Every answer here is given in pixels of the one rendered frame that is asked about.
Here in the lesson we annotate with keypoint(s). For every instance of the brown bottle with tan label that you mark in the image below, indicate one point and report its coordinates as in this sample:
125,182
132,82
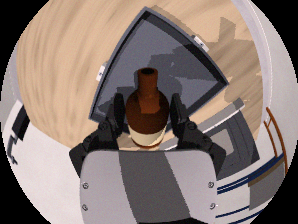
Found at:
147,111

